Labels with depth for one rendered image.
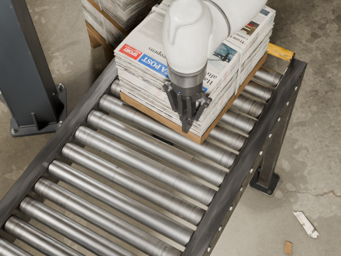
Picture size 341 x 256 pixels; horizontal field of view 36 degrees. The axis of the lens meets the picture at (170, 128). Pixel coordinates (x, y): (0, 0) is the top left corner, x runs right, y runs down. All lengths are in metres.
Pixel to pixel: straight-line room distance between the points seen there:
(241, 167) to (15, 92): 1.20
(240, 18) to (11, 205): 0.78
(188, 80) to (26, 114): 1.42
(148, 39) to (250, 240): 1.11
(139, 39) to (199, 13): 0.40
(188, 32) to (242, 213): 1.35
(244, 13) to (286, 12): 1.83
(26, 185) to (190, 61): 0.63
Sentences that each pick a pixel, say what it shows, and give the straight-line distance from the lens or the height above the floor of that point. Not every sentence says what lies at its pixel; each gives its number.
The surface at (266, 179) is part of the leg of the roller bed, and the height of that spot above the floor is 0.07.
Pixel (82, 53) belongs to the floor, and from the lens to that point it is 2.80.
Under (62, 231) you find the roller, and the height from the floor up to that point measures 0.79.
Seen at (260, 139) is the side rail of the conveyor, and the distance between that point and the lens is 1.52.
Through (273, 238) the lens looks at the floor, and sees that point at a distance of 2.26.
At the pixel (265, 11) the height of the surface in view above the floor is 1.03.
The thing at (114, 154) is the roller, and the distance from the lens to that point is 1.51.
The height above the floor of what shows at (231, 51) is 1.03.
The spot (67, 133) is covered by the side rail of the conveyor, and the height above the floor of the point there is 0.80.
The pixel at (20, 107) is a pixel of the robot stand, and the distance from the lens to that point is 2.44.
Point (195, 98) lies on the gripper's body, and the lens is 1.26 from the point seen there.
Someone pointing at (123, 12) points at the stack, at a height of 0.53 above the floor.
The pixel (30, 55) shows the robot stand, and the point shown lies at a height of 0.51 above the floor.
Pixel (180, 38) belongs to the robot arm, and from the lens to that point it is 1.06.
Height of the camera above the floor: 2.10
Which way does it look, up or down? 58 degrees down
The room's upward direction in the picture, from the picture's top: 3 degrees counter-clockwise
